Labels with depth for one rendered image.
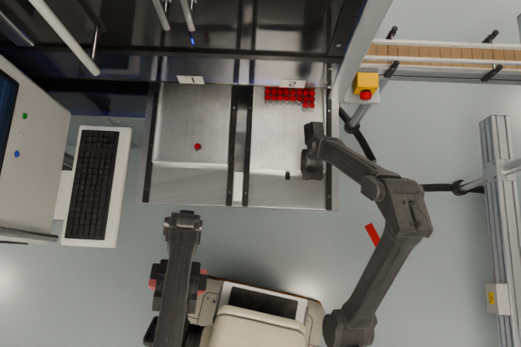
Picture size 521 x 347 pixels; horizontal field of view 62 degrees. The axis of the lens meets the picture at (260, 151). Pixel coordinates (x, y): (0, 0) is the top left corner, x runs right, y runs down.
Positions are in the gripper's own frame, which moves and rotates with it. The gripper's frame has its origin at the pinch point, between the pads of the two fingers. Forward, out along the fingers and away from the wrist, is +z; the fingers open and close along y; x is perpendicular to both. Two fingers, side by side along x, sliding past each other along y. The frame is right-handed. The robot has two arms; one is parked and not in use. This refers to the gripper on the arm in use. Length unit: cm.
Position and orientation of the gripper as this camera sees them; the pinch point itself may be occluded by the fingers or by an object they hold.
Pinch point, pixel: (309, 172)
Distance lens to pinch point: 148.2
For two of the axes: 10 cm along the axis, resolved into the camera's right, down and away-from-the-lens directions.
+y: 0.2, -9.4, 3.5
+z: 0.1, 3.5, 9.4
